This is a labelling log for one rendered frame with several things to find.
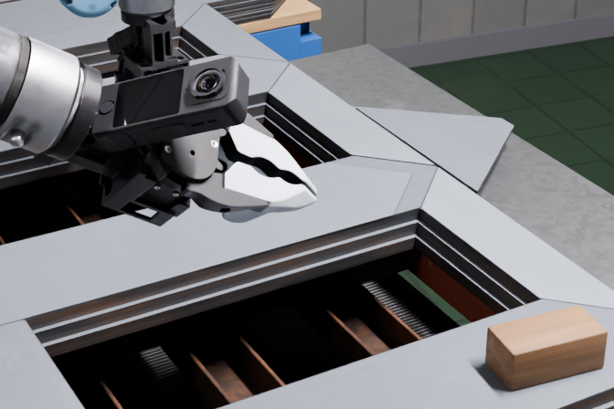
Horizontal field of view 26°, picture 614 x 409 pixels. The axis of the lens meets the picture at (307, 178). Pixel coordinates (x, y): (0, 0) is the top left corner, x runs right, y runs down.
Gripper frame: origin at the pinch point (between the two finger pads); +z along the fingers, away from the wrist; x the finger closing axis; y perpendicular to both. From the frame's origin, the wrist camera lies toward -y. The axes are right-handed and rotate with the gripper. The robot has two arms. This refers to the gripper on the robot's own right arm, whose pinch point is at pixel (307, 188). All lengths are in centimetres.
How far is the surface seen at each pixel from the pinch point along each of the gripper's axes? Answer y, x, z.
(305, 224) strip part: 55, -34, 36
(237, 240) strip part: 59, -30, 28
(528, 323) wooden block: 24, -11, 46
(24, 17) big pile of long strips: 124, -100, 15
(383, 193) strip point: 53, -42, 48
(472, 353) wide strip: 31, -9, 44
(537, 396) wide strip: 24, -3, 47
